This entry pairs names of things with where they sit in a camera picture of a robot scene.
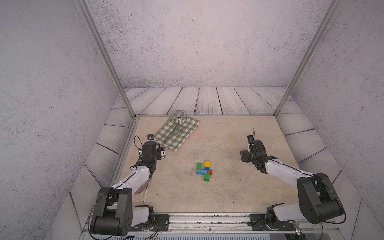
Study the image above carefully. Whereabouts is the light blue long lego brick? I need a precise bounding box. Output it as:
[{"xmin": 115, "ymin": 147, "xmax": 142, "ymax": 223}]
[{"xmin": 196, "ymin": 170, "xmax": 207, "ymax": 175}]

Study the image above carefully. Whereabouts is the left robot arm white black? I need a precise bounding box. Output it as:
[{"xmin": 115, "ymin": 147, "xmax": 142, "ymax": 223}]
[{"xmin": 88, "ymin": 135, "xmax": 165, "ymax": 240}]

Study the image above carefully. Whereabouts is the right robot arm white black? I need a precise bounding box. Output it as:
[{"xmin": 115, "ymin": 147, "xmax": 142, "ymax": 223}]
[{"xmin": 240, "ymin": 135, "xmax": 346, "ymax": 230}]

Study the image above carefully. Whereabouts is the green checkered cloth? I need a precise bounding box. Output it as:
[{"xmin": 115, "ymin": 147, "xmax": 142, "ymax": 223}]
[{"xmin": 154, "ymin": 117, "xmax": 200, "ymax": 152}]

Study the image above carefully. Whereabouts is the pink glass bowl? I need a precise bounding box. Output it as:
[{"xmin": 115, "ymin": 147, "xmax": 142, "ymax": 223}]
[{"xmin": 135, "ymin": 178, "xmax": 152, "ymax": 195}]

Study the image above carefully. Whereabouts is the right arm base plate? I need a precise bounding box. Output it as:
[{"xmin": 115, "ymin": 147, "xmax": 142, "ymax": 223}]
[{"xmin": 247, "ymin": 214, "xmax": 295, "ymax": 232}]

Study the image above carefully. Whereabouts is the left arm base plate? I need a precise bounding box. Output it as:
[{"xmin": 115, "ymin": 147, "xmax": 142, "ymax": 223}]
[{"xmin": 130, "ymin": 214, "xmax": 170, "ymax": 232}]

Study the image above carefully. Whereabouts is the aluminium front rail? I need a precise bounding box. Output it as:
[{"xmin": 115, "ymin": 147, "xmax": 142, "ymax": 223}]
[{"xmin": 78, "ymin": 211, "xmax": 343, "ymax": 240}]

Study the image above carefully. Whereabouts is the right aluminium frame post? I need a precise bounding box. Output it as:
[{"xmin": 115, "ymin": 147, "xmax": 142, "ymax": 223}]
[{"xmin": 274, "ymin": 0, "xmax": 342, "ymax": 118}]

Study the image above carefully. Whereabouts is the aluminium frame post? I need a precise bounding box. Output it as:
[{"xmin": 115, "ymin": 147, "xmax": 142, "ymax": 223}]
[
  {"xmin": 75, "ymin": 0, "xmax": 136, "ymax": 119},
  {"xmin": 274, "ymin": 0, "xmax": 342, "ymax": 118}
]

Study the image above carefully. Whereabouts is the left aluminium frame post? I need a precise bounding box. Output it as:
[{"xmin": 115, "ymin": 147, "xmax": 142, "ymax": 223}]
[{"xmin": 75, "ymin": 0, "xmax": 136, "ymax": 119}]

